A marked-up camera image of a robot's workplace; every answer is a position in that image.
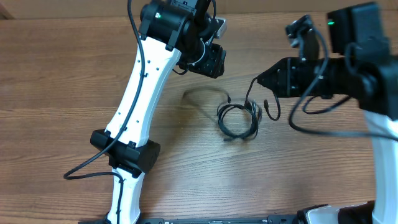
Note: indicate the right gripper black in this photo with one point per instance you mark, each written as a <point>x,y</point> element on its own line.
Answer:
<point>292,75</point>

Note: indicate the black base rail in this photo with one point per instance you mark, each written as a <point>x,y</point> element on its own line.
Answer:
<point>217,220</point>

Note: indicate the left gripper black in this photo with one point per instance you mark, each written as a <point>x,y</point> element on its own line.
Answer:
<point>214,60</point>

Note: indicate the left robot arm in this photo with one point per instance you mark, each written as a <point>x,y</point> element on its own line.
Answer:
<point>173,37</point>

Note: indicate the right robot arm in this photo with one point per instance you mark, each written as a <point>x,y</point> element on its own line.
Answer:
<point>355,63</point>

